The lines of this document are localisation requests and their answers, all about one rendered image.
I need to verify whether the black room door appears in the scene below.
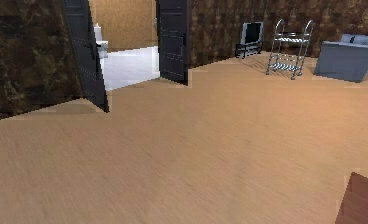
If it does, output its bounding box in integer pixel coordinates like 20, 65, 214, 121
60, 0, 110, 114
155, 0, 190, 87

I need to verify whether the black television stand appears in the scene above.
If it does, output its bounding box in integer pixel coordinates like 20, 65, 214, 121
234, 41, 264, 60

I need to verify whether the silver television set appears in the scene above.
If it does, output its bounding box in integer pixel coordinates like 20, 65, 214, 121
240, 21, 264, 45

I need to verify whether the white toilet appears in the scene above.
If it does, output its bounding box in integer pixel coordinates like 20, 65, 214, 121
93, 22, 110, 60

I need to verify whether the silver metal shelf rack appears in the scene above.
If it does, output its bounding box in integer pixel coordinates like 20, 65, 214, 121
265, 18, 315, 81

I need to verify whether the grey-blue sofa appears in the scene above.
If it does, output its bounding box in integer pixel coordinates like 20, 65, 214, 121
313, 32, 368, 84

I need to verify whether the reddish brown wooden furniture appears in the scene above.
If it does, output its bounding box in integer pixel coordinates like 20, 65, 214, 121
334, 171, 368, 224

